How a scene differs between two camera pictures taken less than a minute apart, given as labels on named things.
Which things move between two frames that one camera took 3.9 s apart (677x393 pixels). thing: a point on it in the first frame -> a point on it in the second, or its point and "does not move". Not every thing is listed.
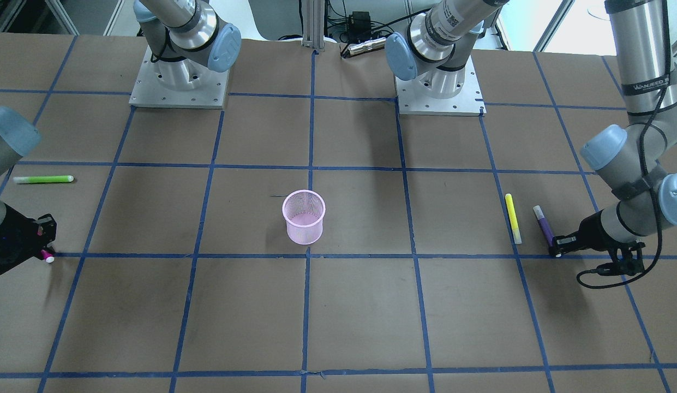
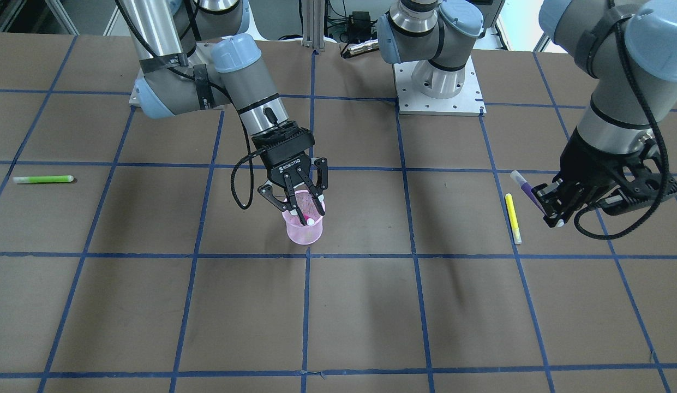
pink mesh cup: (304, 210) does not move
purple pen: (540, 217) -> (527, 188)
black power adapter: (359, 24) does not move
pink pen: (49, 257) -> (310, 221)
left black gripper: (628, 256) -> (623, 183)
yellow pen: (513, 219) does not move
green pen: (58, 178) does not move
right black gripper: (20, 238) -> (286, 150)
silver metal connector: (366, 47) does not move
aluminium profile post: (313, 17) does not move
